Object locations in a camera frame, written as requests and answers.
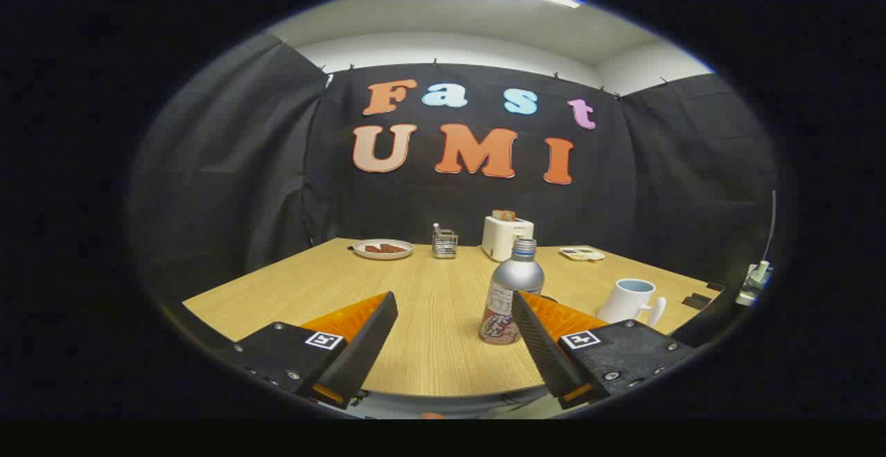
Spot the black backdrop cloth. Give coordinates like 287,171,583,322
128,31,783,305

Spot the silver juice bottle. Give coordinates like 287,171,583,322
479,238,545,345

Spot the white plate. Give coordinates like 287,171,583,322
352,238,415,260

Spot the white cup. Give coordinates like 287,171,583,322
597,278,667,328

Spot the wooden table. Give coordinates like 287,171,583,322
181,238,726,398

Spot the metal utensil holder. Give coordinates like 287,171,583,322
432,228,459,259

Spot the clear plastic bottle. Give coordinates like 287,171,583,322
735,260,772,307

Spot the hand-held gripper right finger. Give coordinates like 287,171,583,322
511,289,696,411

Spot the white toaster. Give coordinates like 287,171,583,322
481,215,535,262

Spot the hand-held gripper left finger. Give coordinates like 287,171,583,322
228,291,400,411

